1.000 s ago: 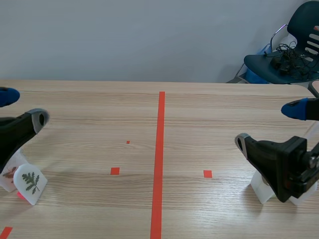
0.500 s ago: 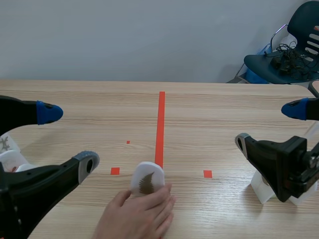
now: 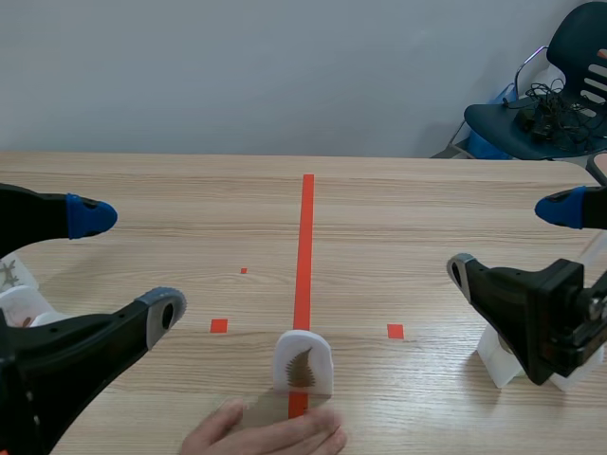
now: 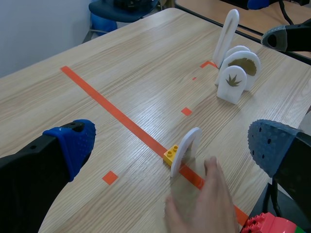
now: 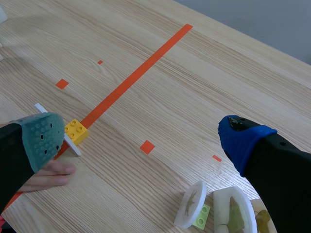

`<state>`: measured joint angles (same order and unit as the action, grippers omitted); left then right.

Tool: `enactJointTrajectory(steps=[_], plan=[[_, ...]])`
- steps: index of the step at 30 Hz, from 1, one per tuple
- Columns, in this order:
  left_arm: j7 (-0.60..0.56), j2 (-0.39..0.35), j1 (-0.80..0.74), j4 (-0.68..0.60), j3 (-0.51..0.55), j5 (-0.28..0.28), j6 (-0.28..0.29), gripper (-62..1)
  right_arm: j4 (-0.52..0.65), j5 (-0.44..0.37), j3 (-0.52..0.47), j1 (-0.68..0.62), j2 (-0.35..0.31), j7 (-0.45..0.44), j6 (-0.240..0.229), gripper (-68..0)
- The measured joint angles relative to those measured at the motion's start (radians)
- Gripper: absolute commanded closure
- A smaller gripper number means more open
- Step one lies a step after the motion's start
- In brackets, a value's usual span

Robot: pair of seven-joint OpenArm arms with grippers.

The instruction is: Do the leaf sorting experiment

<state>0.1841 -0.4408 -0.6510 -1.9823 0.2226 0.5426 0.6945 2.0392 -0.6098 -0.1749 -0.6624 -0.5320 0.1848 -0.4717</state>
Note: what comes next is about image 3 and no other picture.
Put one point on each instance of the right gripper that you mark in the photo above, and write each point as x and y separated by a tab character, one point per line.
595	322

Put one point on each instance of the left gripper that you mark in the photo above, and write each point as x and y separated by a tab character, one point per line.
9	407

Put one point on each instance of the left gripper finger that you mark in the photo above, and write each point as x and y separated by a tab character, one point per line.
33	218

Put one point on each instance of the clear card with fern leaf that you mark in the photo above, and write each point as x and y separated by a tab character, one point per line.
299	367

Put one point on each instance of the person's hand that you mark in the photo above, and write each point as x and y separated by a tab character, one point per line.
265	433

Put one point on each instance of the white moulded card stand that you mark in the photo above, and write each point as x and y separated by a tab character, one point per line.
495	360
322	360
47	318
581	374
19	298

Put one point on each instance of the dark blue chair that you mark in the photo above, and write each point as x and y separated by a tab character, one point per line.
569	61

